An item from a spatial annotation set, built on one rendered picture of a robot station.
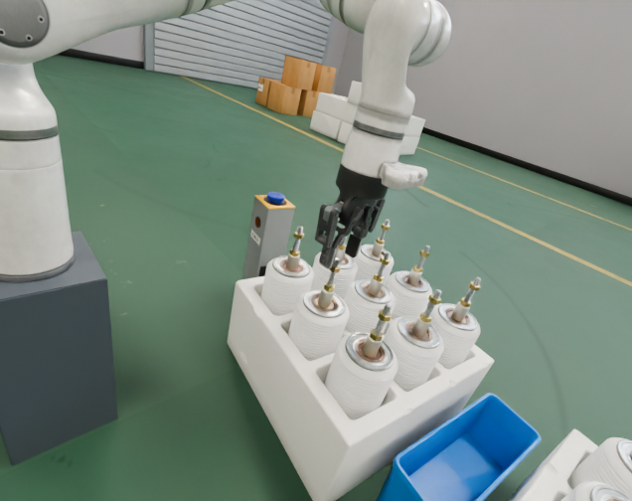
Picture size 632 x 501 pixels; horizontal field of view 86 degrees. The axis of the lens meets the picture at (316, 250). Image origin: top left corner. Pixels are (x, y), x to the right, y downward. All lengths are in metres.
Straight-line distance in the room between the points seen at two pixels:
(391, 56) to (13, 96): 0.40
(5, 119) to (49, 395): 0.37
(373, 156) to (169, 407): 0.57
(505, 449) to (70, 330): 0.79
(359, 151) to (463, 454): 0.64
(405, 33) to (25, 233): 0.47
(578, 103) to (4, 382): 5.66
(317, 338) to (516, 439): 0.45
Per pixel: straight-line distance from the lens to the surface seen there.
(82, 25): 0.47
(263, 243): 0.79
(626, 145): 5.55
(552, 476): 0.67
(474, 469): 0.84
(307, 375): 0.58
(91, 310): 0.56
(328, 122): 3.62
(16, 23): 0.44
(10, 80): 0.51
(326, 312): 0.58
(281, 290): 0.65
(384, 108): 0.45
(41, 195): 0.49
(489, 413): 0.84
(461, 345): 0.70
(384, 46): 0.45
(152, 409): 0.75
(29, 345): 0.57
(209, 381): 0.78
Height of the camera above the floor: 0.61
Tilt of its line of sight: 28 degrees down
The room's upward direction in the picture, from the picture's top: 15 degrees clockwise
